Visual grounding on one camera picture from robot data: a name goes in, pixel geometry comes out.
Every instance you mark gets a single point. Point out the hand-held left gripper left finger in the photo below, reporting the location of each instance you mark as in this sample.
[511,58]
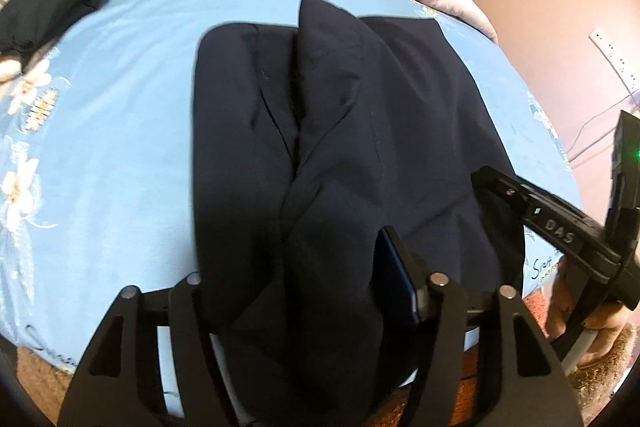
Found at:
[192,302]

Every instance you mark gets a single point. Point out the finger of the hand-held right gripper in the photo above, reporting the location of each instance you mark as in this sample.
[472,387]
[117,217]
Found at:
[500,187]

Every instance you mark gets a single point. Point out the navy zip jacket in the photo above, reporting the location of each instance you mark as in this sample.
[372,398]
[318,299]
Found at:
[350,132]

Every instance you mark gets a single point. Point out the brown fluffy rug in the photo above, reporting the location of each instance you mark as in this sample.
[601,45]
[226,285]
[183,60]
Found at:
[535,322]

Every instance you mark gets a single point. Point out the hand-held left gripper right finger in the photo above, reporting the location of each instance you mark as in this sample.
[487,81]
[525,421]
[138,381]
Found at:
[400,282]

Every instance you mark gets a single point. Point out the white power strip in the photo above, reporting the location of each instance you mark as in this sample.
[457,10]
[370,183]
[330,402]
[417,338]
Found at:
[612,54]

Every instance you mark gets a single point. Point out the blue floral bed sheet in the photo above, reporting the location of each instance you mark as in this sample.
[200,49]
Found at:
[125,132]

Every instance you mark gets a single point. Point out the white cloth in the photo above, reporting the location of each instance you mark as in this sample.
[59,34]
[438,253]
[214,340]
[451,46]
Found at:
[9,68]

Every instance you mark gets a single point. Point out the person's right hand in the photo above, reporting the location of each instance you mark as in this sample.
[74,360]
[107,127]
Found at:
[557,302]

